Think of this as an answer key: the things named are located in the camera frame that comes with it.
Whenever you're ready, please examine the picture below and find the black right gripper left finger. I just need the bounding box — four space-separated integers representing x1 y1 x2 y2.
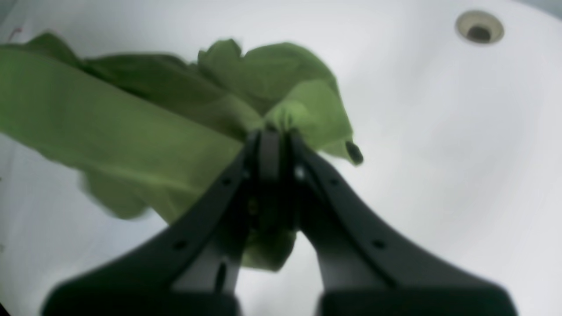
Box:
42 130 281 316

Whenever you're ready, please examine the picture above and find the right table grommet hole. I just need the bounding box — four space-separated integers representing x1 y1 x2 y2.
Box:
455 10 505 45

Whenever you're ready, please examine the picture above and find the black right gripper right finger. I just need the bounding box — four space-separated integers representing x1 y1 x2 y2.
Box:
285 131 517 316

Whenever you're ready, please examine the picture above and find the green T-shirt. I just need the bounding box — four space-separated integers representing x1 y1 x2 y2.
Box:
0 32 365 273

